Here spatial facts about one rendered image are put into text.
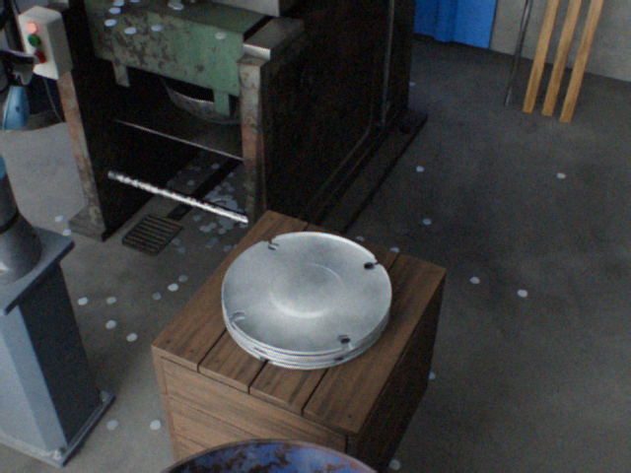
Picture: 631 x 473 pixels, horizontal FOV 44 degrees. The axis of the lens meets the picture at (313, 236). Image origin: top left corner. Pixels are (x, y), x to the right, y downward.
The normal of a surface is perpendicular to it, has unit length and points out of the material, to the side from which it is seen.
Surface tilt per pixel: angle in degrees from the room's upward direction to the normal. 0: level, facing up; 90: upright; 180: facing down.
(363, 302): 0
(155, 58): 90
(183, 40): 90
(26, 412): 90
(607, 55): 90
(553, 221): 0
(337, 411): 0
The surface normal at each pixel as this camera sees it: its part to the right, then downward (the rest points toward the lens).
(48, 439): 0.37, 0.62
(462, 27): -0.45, 0.59
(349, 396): 0.00, -0.75
